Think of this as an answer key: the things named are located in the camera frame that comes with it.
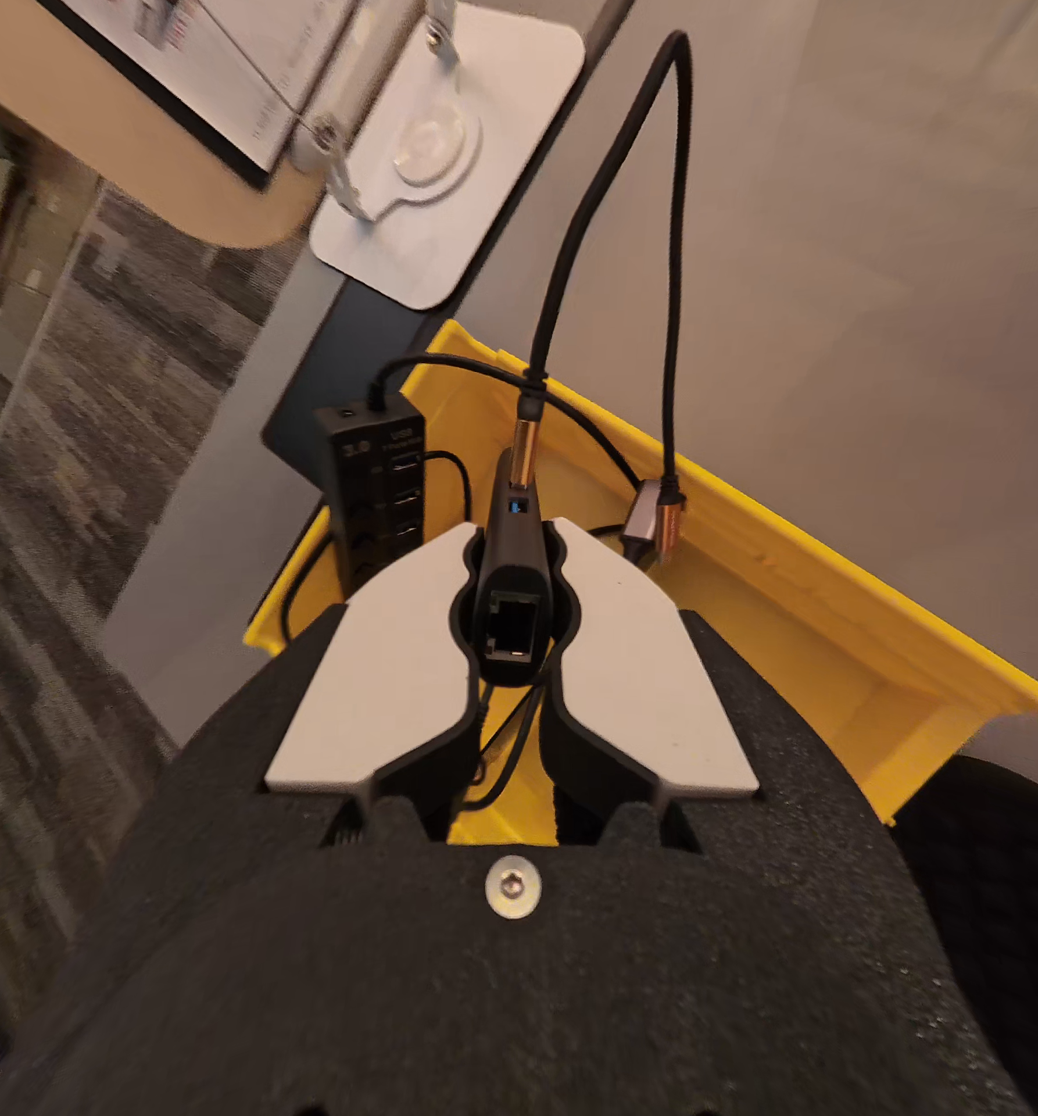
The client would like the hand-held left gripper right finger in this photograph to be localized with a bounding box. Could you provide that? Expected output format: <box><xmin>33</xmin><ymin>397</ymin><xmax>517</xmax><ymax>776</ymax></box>
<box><xmin>541</xmin><ymin>516</ymin><xmax>763</xmax><ymax>799</ymax></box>

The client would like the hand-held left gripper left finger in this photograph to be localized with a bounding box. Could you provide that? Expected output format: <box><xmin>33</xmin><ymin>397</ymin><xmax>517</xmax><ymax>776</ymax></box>
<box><xmin>262</xmin><ymin>521</ymin><xmax>487</xmax><ymax>800</ymax></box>

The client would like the grey usb hub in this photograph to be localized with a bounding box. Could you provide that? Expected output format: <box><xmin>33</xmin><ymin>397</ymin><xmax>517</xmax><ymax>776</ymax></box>
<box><xmin>471</xmin><ymin>449</ymin><xmax>555</xmax><ymax>690</ymax></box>

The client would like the yellow plastic bin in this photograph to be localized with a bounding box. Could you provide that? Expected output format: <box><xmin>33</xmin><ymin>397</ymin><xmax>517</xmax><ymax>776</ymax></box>
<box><xmin>244</xmin><ymin>318</ymin><xmax>1038</xmax><ymax>847</ymax></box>

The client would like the black cable with copper plugs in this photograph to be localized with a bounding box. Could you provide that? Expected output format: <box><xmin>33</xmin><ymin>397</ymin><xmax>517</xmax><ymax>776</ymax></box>
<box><xmin>510</xmin><ymin>30</ymin><xmax>690</xmax><ymax>570</ymax></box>

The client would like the white stand base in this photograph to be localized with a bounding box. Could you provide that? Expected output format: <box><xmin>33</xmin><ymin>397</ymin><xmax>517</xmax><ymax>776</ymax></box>
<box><xmin>291</xmin><ymin>0</ymin><xmax>587</xmax><ymax>312</ymax></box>

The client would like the instruction sheet on stand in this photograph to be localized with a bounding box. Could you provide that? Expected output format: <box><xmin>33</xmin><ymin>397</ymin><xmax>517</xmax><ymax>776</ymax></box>
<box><xmin>0</xmin><ymin>0</ymin><xmax>337</xmax><ymax>251</ymax></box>

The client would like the thick black hub cable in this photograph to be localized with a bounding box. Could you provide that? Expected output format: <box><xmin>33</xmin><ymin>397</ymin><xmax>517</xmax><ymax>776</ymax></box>
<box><xmin>366</xmin><ymin>353</ymin><xmax>646</xmax><ymax>489</ymax></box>

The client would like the dark desk cable cover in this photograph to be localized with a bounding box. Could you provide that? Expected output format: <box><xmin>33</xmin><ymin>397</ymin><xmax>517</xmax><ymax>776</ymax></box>
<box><xmin>262</xmin><ymin>279</ymin><xmax>437</xmax><ymax>502</ymax></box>

